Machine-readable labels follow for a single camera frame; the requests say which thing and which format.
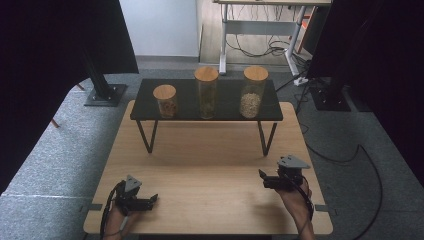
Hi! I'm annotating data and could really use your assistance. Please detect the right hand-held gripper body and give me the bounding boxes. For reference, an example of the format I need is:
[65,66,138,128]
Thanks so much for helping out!
[275,154,312,192]

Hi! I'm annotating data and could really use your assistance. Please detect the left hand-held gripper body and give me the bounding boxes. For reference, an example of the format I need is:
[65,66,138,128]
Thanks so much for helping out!
[114,174,143,215]

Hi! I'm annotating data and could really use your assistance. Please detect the black low shelf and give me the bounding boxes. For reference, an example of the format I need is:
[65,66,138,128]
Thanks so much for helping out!
[129,78,284,157]

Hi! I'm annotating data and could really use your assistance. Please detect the glass jar pale grains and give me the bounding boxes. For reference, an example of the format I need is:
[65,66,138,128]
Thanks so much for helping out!
[239,65,270,120]

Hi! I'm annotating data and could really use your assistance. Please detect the short glass jar wooden lid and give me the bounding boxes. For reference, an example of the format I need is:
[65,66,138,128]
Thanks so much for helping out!
[152,84,179,119]

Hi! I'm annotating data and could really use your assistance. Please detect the tall glass jar green contents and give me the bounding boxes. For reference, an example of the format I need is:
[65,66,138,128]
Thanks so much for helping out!
[194,65,220,120]

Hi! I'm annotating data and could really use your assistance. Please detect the grey tape strip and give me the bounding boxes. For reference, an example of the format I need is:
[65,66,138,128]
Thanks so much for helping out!
[79,202,104,213]
[314,203,338,216]

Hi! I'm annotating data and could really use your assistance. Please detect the black metal stand with base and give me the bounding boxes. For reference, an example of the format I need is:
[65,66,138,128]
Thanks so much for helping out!
[83,49,128,108]
[309,74,352,112]

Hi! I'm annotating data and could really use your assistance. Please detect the black curtain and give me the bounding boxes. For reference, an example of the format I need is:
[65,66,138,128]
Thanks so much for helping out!
[305,0,424,188]
[0,0,140,196]

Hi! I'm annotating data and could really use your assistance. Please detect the right hand-held gripper black cable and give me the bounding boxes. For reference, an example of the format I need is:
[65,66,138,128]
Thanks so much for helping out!
[289,174,315,234]

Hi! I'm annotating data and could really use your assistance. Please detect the hand-held gripper black cable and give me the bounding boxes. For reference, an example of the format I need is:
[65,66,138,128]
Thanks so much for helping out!
[289,174,315,234]
[99,180,128,240]

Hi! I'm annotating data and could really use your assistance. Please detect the left hand-held gripper black cable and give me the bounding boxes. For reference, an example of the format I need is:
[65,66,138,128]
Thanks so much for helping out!
[99,180,128,240]

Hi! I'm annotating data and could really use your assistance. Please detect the long black floor cable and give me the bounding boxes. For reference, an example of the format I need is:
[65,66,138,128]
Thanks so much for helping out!
[299,122,384,240]

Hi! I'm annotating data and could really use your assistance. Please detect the tangle of black desk cables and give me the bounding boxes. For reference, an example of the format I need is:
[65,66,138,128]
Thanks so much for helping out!
[226,4,303,58]

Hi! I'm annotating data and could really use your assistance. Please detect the white metal frame desk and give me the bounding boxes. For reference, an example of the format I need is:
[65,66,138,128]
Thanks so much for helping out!
[213,0,333,77]

